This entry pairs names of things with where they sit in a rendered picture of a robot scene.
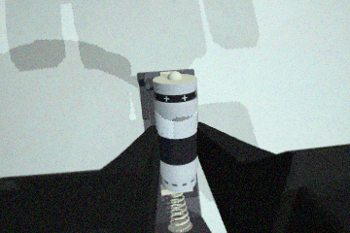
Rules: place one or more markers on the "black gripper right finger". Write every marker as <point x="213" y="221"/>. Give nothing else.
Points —
<point x="254" y="190"/>

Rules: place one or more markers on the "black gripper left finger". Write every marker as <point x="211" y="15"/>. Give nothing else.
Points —
<point x="122" y="196"/>

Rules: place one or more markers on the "grey cylindrical battery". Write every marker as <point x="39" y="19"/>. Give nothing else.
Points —
<point x="176" y="117"/>

